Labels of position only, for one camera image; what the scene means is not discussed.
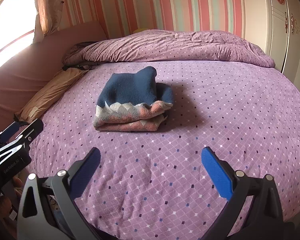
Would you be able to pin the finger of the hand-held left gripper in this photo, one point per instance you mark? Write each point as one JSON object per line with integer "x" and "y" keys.
{"x": 31, "y": 130}
{"x": 10, "y": 131}

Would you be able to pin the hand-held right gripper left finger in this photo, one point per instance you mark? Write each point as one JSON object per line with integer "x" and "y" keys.
{"x": 86, "y": 172}

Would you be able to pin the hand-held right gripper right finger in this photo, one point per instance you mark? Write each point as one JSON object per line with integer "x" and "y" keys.
{"x": 216, "y": 172}

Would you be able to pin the navy argyle sock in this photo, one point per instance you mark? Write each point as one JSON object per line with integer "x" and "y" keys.
{"x": 137, "y": 126}
{"x": 130, "y": 90}

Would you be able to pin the tan pillow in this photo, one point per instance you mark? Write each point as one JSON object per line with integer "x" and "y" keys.
{"x": 52, "y": 92}

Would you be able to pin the purple dotted bed sheet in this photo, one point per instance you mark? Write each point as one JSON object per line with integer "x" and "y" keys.
{"x": 190, "y": 135}

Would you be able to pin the pink padded headboard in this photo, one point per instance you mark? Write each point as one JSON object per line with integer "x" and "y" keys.
{"x": 40, "y": 62}

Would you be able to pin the dark cloth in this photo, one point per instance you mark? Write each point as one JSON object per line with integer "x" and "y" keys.
{"x": 76, "y": 52}

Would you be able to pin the bright window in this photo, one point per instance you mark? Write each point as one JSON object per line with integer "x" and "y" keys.
{"x": 7, "y": 30}

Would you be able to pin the pink patterned curtain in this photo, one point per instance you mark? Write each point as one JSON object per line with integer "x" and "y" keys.
{"x": 52, "y": 7}

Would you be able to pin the purple dotted duvet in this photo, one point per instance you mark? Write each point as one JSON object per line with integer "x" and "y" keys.
{"x": 177, "y": 45}

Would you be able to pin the white floral wardrobe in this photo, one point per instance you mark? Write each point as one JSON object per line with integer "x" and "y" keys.
{"x": 277, "y": 25}

